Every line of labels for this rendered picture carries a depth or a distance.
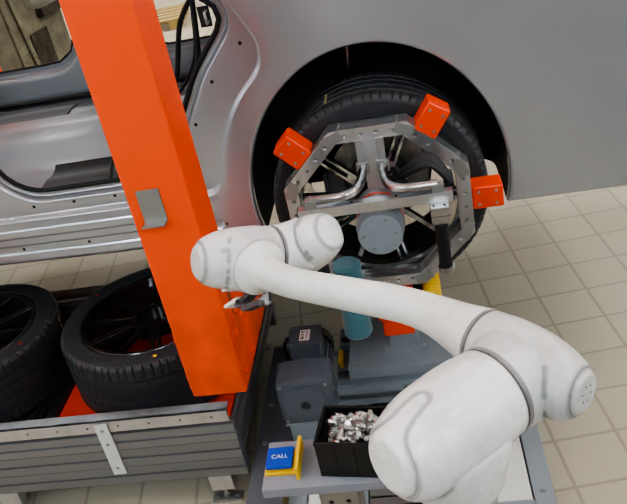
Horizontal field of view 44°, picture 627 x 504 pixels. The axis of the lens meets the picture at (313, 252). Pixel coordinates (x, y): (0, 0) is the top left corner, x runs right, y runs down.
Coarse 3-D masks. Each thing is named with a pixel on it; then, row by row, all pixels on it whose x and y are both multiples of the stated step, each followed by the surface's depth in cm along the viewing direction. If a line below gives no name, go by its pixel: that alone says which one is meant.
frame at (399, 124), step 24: (360, 120) 220; (384, 120) 218; (408, 120) 215; (432, 144) 216; (312, 168) 223; (456, 168) 219; (288, 192) 227; (456, 240) 232; (408, 264) 244; (432, 264) 236
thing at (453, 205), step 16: (400, 144) 228; (352, 176) 235; (304, 192) 241; (320, 192) 240; (336, 192) 239; (416, 224) 262; (448, 224) 241; (352, 240) 258; (416, 240) 253; (432, 240) 245; (368, 256) 252; (384, 256) 252; (400, 256) 248; (416, 256) 245
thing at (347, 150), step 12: (348, 144) 246; (384, 144) 245; (396, 144) 245; (408, 144) 244; (336, 156) 248; (348, 156) 248; (408, 156) 247; (396, 168) 244; (408, 180) 251; (420, 180) 250
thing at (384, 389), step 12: (348, 348) 289; (348, 360) 284; (348, 372) 273; (348, 384) 272; (360, 384) 271; (372, 384) 270; (384, 384) 269; (396, 384) 264; (408, 384) 264; (348, 396) 268; (360, 396) 268; (372, 396) 268; (384, 396) 267
